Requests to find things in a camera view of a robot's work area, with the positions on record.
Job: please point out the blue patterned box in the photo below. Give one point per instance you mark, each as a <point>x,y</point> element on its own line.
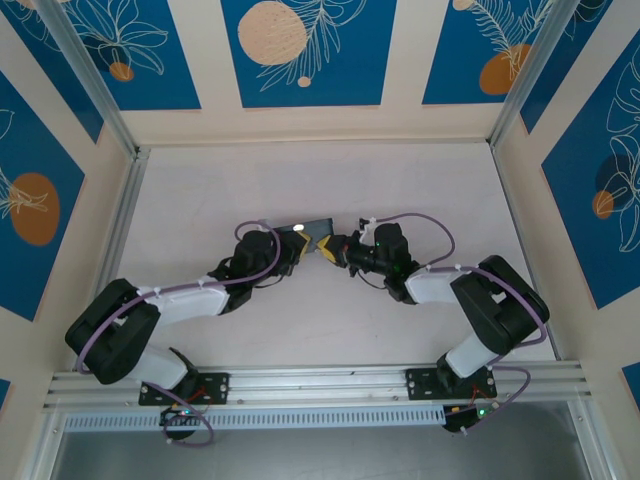
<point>317,229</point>

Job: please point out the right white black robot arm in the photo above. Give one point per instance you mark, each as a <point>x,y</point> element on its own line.
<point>500,300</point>

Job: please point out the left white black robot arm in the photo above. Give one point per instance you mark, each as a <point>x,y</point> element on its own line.
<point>185,300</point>

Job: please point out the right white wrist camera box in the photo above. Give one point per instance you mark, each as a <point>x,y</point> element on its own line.
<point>366,226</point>

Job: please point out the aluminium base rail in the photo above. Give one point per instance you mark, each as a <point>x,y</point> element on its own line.
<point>320,380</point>

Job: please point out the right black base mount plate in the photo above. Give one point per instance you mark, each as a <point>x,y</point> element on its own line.
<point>420,382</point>

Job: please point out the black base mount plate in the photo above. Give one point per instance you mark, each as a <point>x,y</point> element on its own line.
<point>217,387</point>
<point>420,382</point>

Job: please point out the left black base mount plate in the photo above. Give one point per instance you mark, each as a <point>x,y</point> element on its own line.
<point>217,387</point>

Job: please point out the aluminium table side rail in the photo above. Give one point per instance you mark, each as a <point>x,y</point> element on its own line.
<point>127,200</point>
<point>501,172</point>

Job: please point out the blue floral wall panel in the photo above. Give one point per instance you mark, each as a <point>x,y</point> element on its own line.
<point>50,260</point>
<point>450,60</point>
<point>575,225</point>
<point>350,75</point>
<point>165,75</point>
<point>50,65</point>
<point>575,65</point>

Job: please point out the aluminium frame post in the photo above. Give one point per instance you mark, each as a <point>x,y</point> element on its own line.
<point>89,75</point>
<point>545,75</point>

